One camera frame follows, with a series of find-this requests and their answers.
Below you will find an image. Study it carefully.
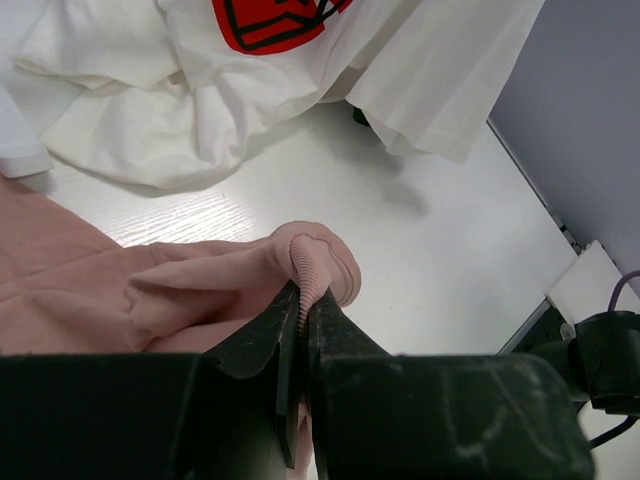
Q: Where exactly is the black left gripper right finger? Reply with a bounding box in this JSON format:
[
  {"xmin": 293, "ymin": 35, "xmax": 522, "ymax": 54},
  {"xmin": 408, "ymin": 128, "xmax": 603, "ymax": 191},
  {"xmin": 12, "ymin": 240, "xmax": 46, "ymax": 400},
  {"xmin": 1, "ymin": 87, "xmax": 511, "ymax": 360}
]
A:
[{"xmin": 308, "ymin": 294, "xmax": 596, "ymax": 479}]

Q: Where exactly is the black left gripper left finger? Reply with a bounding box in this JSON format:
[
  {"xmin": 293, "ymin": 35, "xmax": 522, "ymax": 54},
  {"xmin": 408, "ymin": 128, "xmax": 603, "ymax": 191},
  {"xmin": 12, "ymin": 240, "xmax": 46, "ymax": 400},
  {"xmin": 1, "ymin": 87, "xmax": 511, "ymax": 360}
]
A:
[{"xmin": 1, "ymin": 284, "xmax": 300, "ymax": 479}]

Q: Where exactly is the pink t shirt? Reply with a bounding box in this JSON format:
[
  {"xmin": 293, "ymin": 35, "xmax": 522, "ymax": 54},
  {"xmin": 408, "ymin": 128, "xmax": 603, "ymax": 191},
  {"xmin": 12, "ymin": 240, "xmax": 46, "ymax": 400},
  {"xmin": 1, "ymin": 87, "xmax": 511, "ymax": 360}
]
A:
[{"xmin": 0, "ymin": 175, "xmax": 362, "ymax": 480}]

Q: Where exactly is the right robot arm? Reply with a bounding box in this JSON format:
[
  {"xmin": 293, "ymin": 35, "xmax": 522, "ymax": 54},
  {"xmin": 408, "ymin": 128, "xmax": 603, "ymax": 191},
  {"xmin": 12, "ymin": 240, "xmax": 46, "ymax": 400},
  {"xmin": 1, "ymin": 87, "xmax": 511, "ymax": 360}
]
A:
[{"xmin": 308, "ymin": 294, "xmax": 639, "ymax": 479}]

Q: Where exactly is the dark green t shirt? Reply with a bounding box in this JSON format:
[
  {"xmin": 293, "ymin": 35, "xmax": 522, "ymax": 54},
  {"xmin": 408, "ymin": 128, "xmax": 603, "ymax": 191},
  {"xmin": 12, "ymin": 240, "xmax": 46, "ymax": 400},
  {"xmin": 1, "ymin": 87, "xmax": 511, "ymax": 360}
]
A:
[{"xmin": 352, "ymin": 107, "xmax": 370, "ymax": 127}]

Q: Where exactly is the white Coca-Cola t shirt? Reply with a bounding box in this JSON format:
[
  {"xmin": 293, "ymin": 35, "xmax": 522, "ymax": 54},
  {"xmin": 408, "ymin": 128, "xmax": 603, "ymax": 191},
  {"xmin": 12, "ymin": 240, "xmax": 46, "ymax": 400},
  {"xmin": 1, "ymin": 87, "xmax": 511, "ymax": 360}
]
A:
[{"xmin": 15, "ymin": 1, "xmax": 542, "ymax": 189}]

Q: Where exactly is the white clothes rack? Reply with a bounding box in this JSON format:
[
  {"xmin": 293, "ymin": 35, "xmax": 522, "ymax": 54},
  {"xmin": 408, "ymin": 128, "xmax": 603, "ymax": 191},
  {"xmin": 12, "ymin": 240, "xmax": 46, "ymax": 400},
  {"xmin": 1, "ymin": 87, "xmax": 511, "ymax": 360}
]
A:
[{"xmin": 0, "ymin": 85, "xmax": 54, "ymax": 179}]

